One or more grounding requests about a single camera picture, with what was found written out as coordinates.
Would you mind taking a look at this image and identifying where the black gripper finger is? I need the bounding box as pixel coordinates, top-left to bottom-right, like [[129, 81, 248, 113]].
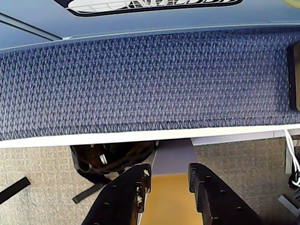
[[81, 163, 152, 225], [188, 163, 267, 225]]

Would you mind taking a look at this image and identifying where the black backpack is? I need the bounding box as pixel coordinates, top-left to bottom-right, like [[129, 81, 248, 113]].
[[70, 140, 158, 205]]

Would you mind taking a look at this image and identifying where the yellow wooden board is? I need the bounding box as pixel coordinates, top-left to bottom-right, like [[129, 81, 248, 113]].
[[140, 173, 204, 225]]

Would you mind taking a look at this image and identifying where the gray metal foot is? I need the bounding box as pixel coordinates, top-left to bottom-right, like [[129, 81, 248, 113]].
[[277, 194, 300, 213]]

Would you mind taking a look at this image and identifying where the gray desk crossbar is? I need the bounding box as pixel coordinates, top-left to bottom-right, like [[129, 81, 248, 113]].
[[190, 130, 300, 146]]

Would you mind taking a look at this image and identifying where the gray desk leg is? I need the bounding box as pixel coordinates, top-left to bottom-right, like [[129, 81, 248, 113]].
[[150, 140, 197, 176]]

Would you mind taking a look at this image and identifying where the blue woven mat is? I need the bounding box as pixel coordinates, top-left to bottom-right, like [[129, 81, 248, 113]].
[[0, 28, 300, 142]]

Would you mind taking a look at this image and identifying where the black flat plate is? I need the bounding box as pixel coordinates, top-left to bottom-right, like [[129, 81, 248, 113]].
[[286, 43, 300, 111]]

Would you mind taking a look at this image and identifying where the white cable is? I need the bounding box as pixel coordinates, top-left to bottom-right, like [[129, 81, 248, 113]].
[[284, 129, 300, 187]]

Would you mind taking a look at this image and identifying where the black flat strap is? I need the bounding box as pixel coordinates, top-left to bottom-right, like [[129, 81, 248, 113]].
[[0, 177, 31, 205]]

